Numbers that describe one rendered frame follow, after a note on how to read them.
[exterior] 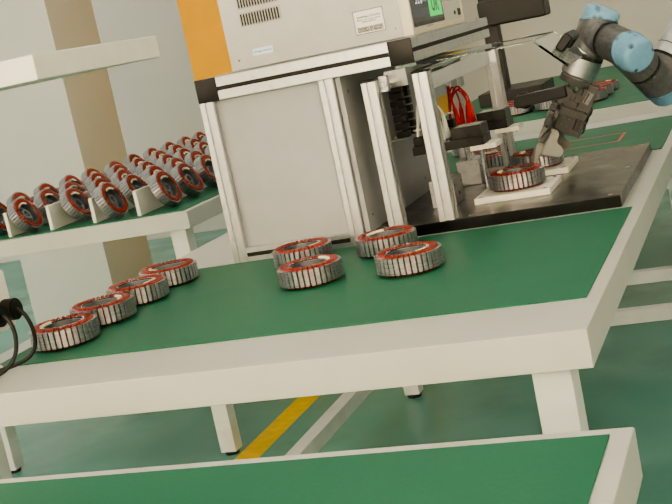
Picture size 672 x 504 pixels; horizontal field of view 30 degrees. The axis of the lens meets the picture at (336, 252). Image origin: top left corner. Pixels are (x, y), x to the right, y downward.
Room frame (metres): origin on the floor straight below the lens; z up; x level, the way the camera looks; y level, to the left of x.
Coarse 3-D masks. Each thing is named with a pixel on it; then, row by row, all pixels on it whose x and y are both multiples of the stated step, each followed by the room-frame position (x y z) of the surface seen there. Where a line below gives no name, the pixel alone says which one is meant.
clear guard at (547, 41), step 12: (528, 36) 2.54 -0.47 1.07; (540, 36) 2.40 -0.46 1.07; (552, 36) 2.48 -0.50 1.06; (468, 48) 2.57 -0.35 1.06; (480, 48) 2.43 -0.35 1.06; (492, 48) 2.35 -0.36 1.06; (552, 48) 2.36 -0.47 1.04; (576, 48) 2.52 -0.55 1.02; (420, 60) 2.46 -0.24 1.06; (432, 60) 2.39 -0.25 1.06; (564, 60) 2.31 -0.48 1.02; (576, 60) 2.41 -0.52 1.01
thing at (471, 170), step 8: (464, 160) 2.73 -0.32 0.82; (472, 160) 2.70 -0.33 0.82; (480, 160) 2.72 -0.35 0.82; (464, 168) 2.71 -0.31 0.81; (472, 168) 2.70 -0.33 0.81; (480, 168) 2.70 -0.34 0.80; (464, 176) 2.71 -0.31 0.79; (472, 176) 2.70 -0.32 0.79; (480, 176) 2.70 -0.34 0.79; (464, 184) 2.71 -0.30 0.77; (472, 184) 2.71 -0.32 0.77
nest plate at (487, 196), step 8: (552, 176) 2.51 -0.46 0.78; (560, 176) 2.49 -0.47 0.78; (544, 184) 2.42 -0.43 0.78; (552, 184) 2.40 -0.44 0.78; (488, 192) 2.47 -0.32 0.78; (496, 192) 2.45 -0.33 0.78; (504, 192) 2.43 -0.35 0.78; (512, 192) 2.41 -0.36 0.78; (520, 192) 2.39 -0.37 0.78; (528, 192) 2.38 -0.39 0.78; (536, 192) 2.38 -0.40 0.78; (544, 192) 2.37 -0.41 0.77; (480, 200) 2.42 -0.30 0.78; (488, 200) 2.41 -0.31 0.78; (496, 200) 2.40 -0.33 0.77; (504, 200) 2.40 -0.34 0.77
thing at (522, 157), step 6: (522, 150) 2.73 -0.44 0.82; (528, 150) 2.72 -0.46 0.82; (516, 156) 2.67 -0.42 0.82; (522, 156) 2.66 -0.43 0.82; (528, 156) 2.64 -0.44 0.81; (540, 156) 2.63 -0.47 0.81; (546, 156) 2.63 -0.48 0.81; (516, 162) 2.66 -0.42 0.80; (522, 162) 2.65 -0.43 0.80; (528, 162) 2.64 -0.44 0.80; (540, 162) 2.64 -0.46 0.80; (546, 162) 2.63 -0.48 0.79; (552, 162) 2.64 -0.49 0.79; (558, 162) 2.65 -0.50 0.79
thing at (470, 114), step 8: (448, 88) 2.74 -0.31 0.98; (448, 96) 2.76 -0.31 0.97; (464, 96) 2.73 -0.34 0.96; (448, 104) 2.76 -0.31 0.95; (448, 112) 2.76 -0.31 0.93; (456, 112) 2.72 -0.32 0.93; (472, 112) 2.75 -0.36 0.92; (448, 120) 2.76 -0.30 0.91; (456, 120) 2.73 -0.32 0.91; (464, 120) 2.75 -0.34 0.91; (472, 120) 2.72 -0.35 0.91
